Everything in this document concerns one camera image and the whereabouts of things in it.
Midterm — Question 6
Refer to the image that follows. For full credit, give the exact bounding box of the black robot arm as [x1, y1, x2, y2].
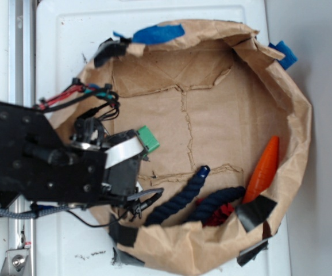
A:
[0, 102, 153, 206]

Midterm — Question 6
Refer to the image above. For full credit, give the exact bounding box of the brown paper bag bin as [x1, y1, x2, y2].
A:
[79, 20, 312, 275]

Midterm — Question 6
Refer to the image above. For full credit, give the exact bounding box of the metal corner bracket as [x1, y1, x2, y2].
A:
[0, 249, 32, 276]

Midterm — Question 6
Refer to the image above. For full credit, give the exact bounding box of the aluminium extrusion rail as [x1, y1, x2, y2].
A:
[8, 1, 38, 275]

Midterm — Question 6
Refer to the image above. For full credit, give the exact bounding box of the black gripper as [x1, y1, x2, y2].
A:
[101, 129, 150, 205]

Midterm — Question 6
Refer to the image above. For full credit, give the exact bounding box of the orange toy carrot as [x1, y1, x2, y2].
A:
[242, 136, 279, 204]

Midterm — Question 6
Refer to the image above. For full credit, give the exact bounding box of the dark blue rope toy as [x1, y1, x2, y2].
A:
[144, 166, 246, 226]

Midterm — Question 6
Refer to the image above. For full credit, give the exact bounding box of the red black wire bundle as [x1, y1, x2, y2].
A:
[33, 77, 121, 136]

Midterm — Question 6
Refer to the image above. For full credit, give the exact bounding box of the grey braided cable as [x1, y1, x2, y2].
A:
[0, 203, 69, 220]

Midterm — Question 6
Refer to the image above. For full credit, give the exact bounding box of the blue tape strip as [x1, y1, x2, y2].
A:
[113, 24, 185, 45]
[268, 40, 298, 70]

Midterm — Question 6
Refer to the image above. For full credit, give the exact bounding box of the red fabric piece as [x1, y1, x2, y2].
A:
[195, 198, 234, 227]

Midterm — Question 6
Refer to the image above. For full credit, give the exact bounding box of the blue tape strip right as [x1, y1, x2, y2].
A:
[268, 40, 298, 70]

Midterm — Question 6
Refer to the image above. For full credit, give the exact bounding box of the green rectangular block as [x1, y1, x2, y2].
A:
[137, 126, 160, 154]

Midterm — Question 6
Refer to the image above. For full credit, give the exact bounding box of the white plastic tray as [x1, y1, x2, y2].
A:
[34, 0, 292, 276]

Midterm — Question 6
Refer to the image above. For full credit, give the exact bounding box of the blue tape strip top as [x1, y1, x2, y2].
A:
[113, 24, 185, 45]

